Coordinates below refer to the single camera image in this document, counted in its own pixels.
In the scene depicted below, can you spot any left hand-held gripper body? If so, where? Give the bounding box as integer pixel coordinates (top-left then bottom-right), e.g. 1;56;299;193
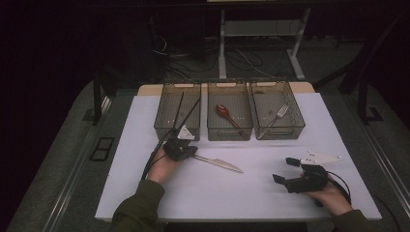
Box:
162;125;196;162

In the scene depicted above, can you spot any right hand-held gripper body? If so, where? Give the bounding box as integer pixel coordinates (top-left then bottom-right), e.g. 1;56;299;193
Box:
285;149;342;194

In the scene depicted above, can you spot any steel table knife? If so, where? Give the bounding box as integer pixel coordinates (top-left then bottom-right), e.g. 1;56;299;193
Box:
192;154;245;174

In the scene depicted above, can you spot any black chopstick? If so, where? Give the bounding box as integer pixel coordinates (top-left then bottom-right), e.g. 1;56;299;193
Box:
177;98;201;131
172;92;186;130

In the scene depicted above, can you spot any smoky transparent plastic bin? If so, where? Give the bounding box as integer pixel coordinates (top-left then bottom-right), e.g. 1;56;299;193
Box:
249;78;307;141
206;80;254;142
154;81;202;142

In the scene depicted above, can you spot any red-brown wooden spoon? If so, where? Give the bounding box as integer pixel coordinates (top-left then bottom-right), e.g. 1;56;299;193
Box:
216;103;243;130

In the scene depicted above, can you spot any steel fork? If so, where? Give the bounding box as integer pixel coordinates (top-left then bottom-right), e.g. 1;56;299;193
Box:
256;102;289;140

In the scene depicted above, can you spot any person's left hand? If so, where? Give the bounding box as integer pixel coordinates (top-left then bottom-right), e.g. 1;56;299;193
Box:
148;153;182;184

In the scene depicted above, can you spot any person's right hand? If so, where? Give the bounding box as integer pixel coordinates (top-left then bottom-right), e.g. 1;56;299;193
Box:
306;175;354;217

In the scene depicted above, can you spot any white table cover sheet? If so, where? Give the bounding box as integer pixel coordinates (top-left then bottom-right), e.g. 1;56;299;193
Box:
95;92;383;221

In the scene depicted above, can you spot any black metal stand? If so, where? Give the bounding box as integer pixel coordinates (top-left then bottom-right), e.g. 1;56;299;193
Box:
313;9;410;125

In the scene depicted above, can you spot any white metal stand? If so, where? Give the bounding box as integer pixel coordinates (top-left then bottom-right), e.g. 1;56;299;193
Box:
218;8;312;81

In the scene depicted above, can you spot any right hand-held gripper cable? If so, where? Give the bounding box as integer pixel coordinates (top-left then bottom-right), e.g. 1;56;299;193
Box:
328;170;353;205

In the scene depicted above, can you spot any black floor socket frame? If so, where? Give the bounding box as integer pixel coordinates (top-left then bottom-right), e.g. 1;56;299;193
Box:
89;136;116;162

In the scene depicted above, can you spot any bundle of floor cables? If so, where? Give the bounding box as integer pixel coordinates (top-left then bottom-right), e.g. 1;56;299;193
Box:
151;32;275;80

